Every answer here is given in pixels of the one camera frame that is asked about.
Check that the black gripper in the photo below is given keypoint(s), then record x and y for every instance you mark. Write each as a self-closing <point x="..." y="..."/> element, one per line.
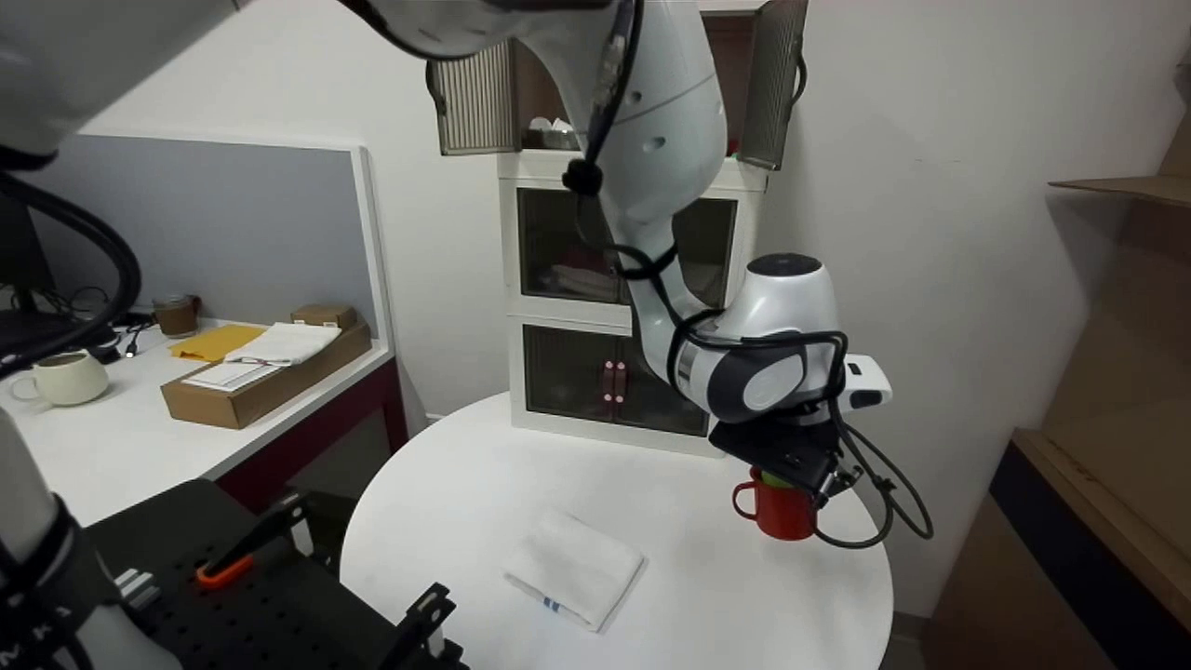
<point x="775" y="450"/>

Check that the red enamel mug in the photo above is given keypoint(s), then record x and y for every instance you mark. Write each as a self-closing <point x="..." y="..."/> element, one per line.
<point x="785" y="515"/>

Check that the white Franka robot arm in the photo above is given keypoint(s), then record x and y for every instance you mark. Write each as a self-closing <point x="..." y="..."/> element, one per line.
<point x="677" y="126"/>

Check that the white stacked cabinet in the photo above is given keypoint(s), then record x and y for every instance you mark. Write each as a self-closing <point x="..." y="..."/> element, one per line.
<point x="560" y="314"/>

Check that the white ceramic mug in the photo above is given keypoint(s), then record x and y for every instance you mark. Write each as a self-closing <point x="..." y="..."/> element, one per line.
<point x="70" y="376"/>

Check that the green utensil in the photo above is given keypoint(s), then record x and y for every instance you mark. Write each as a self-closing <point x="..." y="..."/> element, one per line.
<point x="772" y="479"/>

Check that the white folded cloth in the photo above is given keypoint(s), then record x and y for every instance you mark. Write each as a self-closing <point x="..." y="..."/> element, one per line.
<point x="574" y="565"/>

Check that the wooden shelving unit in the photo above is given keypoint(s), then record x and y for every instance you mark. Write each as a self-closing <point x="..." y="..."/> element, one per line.
<point x="1118" y="410"/>

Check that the black clamp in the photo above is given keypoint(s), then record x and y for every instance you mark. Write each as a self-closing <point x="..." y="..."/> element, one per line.
<point x="416" y="618"/>

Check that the metal bowl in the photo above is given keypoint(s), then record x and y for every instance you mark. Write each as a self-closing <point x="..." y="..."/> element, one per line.
<point x="551" y="131"/>

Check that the white paper sheet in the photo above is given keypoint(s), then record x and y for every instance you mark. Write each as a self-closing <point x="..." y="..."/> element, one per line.
<point x="291" y="342"/>

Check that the shallow cardboard box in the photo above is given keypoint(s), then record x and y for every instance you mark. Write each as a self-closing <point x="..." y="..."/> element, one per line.
<point x="249" y="401"/>

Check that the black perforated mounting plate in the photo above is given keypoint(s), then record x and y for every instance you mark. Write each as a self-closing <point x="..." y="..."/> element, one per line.
<point x="249" y="628"/>

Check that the yellow envelope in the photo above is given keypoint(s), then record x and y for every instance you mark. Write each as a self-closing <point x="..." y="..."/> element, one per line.
<point x="215" y="342"/>

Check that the grey desk partition panel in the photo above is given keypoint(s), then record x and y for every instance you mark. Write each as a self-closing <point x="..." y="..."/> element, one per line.
<point x="249" y="211"/>

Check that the small brown box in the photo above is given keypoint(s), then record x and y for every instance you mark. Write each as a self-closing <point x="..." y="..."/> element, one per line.
<point x="182" y="314"/>

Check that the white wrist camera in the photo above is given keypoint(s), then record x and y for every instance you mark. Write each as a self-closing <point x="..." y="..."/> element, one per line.
<point x="870" y="383"/>

